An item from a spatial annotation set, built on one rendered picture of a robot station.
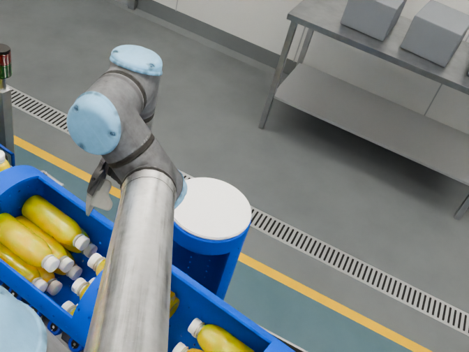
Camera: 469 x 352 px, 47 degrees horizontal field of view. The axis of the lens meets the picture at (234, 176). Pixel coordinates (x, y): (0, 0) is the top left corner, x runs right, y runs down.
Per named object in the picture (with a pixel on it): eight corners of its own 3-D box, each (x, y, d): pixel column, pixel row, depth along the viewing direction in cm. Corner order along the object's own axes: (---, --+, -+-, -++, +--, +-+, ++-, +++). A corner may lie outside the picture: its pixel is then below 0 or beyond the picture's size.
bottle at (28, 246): (-17, 236, 139) (33, 276, 134) (-6, 213, 138) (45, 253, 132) (3, 232, 146) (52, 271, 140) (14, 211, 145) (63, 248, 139)
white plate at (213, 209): (165, 174, 182) (165, 177, 183) (170, 236, 162) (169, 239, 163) (244, 179, 189) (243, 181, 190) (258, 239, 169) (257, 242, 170)
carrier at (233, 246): (137, 320, 239) (138, 381, 219) (163, 176, 183) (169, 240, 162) (199, 320, 246) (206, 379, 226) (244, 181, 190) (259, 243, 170)
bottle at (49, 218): (38, 189, 149) (87, 225, 143) (43, 203, 154) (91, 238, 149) (18, 206, 145) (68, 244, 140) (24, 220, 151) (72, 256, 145)
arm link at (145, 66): (99, 56, 89) (124, 32, 97) (93, 116, 97) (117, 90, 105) (151, 75, 89) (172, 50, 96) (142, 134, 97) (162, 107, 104)
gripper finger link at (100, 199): (95, 228, 108) (118, 188, 107) (75, 211, 109) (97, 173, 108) (104, 228, 110) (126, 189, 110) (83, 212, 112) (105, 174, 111)
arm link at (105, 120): (135, 158, 84) (164, 117, 93) (91, 96, 79) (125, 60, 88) (93, 174, 88) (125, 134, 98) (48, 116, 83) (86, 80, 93)
